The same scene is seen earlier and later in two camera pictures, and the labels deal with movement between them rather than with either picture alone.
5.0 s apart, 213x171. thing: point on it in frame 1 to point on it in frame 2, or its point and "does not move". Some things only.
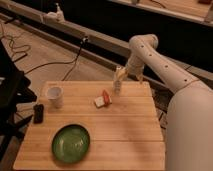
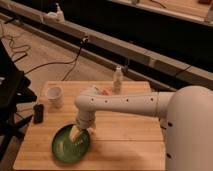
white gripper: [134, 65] to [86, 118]
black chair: [15, 89] does not move
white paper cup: [55, 97] does not move
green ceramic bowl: [70, 143] does not move
